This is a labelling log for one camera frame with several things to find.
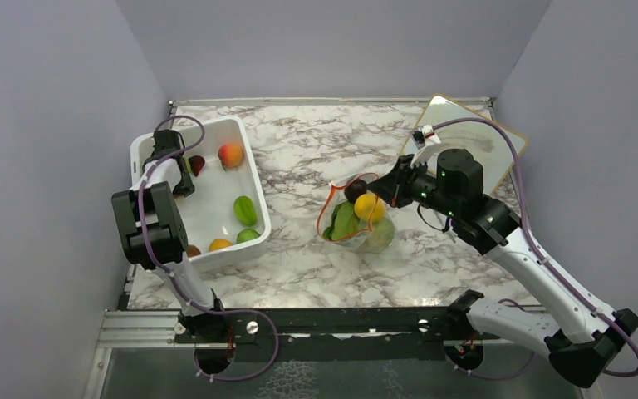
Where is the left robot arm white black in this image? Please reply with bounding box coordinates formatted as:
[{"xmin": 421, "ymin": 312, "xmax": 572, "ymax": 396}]
[{"xmin": 111, "ymin": 130, "xmax": 228, "ymax": 342}]

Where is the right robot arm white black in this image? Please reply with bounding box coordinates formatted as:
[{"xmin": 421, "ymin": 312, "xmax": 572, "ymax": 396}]
[{"xmin": 367, "ymin": 149, "xmax": 638, "ymax": 388}]

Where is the green cabbage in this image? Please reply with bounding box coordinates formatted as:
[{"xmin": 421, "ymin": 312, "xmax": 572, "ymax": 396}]
[{"xmin": 357, "ymin": 218, "xmax": 395, "ymax": 253}]

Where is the green lime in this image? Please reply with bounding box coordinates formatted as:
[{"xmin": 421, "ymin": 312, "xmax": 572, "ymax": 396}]
[{"xmin": 236, "ymin": 228, "xmax": 260, "ymax": 244}]

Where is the dark red vegetable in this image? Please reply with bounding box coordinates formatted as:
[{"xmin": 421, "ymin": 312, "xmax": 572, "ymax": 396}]
[{"xmin": 187, "ymin": 155, "xmax": 206, "ymax": 177}]

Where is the yellow bell pepper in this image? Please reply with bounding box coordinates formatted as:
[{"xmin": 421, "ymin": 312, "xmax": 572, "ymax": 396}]
[{"xmin": 354, "ymin": 193, "xmax": 385, "ymax": 224}]

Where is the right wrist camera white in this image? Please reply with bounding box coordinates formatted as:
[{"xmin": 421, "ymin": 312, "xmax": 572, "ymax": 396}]
[{"xmin": 410, "ymin": 125, "xmax": 441, "ymax": 167}]

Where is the white plastic bin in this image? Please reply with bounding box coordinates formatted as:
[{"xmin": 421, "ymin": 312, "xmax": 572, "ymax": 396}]
[{"xmin": 130, "ymin": 116, "xmax": 272, "ymax": 275}]

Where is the brown round fruit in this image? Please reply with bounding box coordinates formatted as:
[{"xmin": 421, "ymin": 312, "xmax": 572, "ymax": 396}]
[{"xmin": 186, "ymin": 244, "xmax": 201, "ymax": 258}]

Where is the small orange fruit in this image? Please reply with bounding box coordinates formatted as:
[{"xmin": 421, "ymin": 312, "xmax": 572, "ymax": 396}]
[{"xmin": 208, "ymin": 239, "xmax": 234, "ymax": 252}]

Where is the clear zip bag orange zipper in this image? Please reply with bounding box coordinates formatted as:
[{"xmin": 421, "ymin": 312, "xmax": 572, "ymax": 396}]
[{"xmin": 316, "ymin": 172, "xmax": 395, "ymax": 254}]

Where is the orange peach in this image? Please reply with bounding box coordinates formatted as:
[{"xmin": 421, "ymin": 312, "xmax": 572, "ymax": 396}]
[{"xmin": 218, "ymin": 143, "xmax": 245, "ymax": 170}]

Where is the green leafy vegetable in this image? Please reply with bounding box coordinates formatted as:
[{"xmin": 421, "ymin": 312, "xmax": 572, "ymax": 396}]
[{"xmin": 321, "ymin": 201, "xmax": 361, "ymax": 241}]

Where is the black mounting rail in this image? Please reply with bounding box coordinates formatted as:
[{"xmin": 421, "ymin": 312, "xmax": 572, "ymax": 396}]
[{"xmin": 174, "ymin": 304, "xmax": 489, "ymax": 363}]

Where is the dark brown avocado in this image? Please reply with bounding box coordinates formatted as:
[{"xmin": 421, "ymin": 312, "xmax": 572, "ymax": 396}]
[{"xmin": 343, "ymin": 178, "xmax": 367, "ymax": 204}]

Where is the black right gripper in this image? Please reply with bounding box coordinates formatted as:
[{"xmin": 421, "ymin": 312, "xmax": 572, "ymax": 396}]
[{"xmin": 367, "ymin": 154, "xmax": 460, "ymax": 219}]

